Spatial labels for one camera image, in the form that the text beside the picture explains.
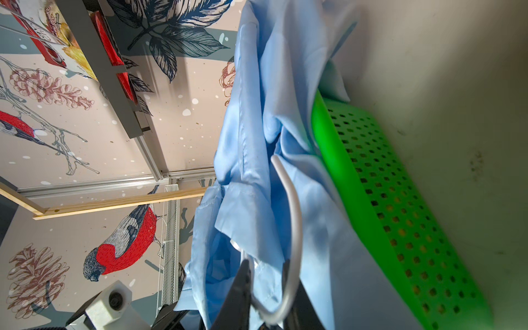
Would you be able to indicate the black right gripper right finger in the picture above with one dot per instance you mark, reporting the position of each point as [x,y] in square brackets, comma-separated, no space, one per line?
[302,315]

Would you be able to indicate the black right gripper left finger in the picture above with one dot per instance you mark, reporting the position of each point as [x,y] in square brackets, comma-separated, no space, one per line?
[235,312]

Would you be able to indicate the light blue long-sleeve shirt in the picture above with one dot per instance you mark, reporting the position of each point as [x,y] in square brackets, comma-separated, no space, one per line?
[283,55]

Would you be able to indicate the green plastic mesh basket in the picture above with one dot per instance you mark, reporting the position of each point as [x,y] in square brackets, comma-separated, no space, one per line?
[394,222]

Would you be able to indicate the white cassava chips bag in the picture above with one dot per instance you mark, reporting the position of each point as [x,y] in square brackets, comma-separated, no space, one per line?
[44,23]

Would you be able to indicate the white wire mesh shelf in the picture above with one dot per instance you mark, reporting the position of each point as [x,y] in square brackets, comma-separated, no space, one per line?
[169,260]

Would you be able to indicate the aluminium frame corner post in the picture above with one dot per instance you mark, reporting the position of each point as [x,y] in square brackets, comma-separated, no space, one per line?
[150,147]

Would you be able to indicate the wooden clothes rack frame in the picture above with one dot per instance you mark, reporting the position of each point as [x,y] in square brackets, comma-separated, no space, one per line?
[41,213]

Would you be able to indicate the black wall-mounted basket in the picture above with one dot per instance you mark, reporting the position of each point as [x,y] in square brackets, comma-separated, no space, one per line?
[80,23]

